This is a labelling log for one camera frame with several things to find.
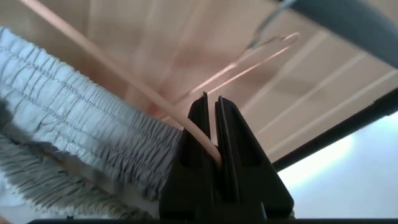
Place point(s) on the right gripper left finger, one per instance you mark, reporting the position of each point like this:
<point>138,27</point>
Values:
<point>189,180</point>

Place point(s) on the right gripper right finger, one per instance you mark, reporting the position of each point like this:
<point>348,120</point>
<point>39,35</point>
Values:
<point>248,180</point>

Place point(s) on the pink clothes hanger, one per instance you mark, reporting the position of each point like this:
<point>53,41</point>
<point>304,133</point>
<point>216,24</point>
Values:
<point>140,88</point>
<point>290,37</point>

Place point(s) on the pale grey shorts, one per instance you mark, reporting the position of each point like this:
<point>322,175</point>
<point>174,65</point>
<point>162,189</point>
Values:
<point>77,109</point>

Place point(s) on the black clothes rack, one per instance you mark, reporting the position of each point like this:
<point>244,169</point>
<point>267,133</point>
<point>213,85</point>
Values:
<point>357,21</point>

